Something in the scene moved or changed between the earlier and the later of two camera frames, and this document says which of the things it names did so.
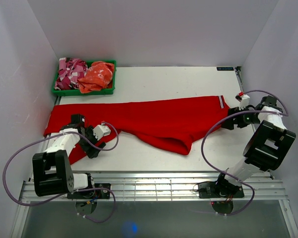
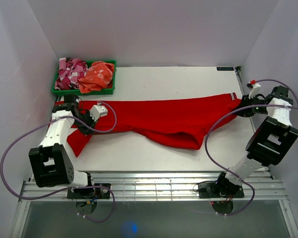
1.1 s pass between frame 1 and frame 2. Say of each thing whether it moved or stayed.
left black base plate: stayed
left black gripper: moved
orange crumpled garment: stayed
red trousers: moved
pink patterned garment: stayed
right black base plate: stayed
